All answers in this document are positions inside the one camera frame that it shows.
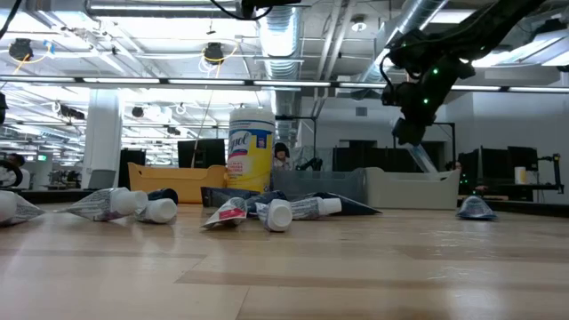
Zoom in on dark low partition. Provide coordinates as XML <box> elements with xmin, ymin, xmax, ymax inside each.
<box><xmin>332</xmin><ymin>140</ymin><xmax>447</xmax><ymax>173</ymax></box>

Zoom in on beige plastic bin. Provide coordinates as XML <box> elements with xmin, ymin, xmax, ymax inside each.
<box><xmin>364</xmin><ymin>166</ymin><xmax>461</xmax><ymax>211</ymax></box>

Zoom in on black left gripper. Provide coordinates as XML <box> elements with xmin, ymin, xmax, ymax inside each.
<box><xmin>241</xmin><ymin>0</ymin><xmax>303</xmax><ymax>20</ymax></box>

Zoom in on toothpaste tube with red patch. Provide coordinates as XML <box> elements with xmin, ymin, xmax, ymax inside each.
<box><xmin>200</xmin><ymin>196</ymin><xmax>248</xmax><ymax>230</ymax></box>

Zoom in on yellow plastic bin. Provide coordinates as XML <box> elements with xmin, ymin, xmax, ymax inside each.
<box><xmin>127</xmin><ymin>162</ymin><xmax>228</xmax><ymax>204</ymax></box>

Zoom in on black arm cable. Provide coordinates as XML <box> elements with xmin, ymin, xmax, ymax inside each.
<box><xmin>0</xmin><ymin>0</ymin><xmax>23</xmax><ymax>41</ymax></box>

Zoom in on grey laptop lid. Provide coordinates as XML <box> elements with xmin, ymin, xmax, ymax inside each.
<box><xmin>86</xmin><ymin>168</ymin><xmax>117</xmax><ymax>191</ymax></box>

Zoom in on black clamp stand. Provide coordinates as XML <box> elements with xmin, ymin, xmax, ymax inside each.
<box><xmin>536</xmin><ymin>153</ymin><xmax>565</xmax><ymax>195</ymax></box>

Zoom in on yellow Lysol wipes canister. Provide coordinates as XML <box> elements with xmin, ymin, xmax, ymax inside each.
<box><xmin>226</xmin><ymin>107</ymin><xmax>276</xmax><ymax>193</ymax></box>

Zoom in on white pillar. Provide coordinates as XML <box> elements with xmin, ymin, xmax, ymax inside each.
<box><xmin>81</xmin><ymin>88</ymin><xmax>124</xmax><ymax>190</ymax></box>

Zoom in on white toothpaste tube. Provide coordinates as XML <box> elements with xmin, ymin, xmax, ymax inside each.
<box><xmin>0</xmin><ymin>189</ymin><xmax>45</xmax><ymax>226</ymax></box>
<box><xmin>66</xmin><ymin>187</ymin><xmax>149</xmax><ymax>222</ymax></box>
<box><xmin>291</xmin><ymin>196</ymin><xmax>342</xmax><ymax>221</ymax></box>
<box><xmin>135</xmin><ymin>197</ymin><xmax>178</xmax><ymax>225</ymax></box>
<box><xmin>255</xmin><ymin>198</ymin><xmax>293</xmax><ymax>233</ymax></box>

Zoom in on black ring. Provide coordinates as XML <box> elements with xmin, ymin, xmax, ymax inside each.
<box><xmin>0</xmin><ymin>159</ymin><xmax>23</xmax><ymax>188</ymax></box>

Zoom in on black cabinet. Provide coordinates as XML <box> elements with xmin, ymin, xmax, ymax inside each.
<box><xmin>117</xmin><ymin>148</ymin><xmax>147</xmax><ymax>188</ymax></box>

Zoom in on black braided camera cable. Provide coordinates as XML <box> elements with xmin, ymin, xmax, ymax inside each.
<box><xmin>208</xmin><ymin>0</ymin><xmax>275</xmax><ymax>21</ymax></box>

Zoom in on black hanging cable reel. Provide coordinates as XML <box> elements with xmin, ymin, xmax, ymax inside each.
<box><xmin>203</xmin><ymin>42</ymin><xmax>226</xmax><ymax>66</ymax></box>
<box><xmin>7</xmin><ymin>37</ymin><xmax>35</xmax><ymax>62</ymax></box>

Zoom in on dark grey plastic bin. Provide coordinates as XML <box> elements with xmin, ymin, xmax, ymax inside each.
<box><xmin>271</xmin><ymin>167</ymin><xmax>368</xmax><ymax>206</ymax></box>

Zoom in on black monitor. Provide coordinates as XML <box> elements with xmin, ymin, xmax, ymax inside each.
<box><xmin>177</xmin><ymin>138</ymin><xmax>227</xmax><ymax>169</ymax></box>
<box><xmin>478</xmin><ymin>146</ymin><xmax>510</xmax><ymax>184</ymax></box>
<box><xmin>508</xmin><ymin>145</ymin><xmax>539</xmax><ymax>172</ymax></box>

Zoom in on black gantry frame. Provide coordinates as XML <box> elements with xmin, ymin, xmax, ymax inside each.
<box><xmin>426</xmin><ymin>120</ymin><xmax>457</xmax><ymax>171</ymax></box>

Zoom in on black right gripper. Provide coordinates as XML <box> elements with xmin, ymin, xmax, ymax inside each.
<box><xmin>381</xmin><ymin>82</ymin><xmax>448</xmax><ymax>148</ymax></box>

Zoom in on linear pendant light strip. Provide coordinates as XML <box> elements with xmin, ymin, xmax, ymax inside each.
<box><xmin>0</xmin><ymin>74</ymin><xmax>569</xmax><ymax>93</ymax></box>

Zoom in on black desk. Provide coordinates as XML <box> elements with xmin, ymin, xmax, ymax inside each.
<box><xmin>457</xmin><ymin>181</ymin><xmax>565</xmax><ymax>204</ymax></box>

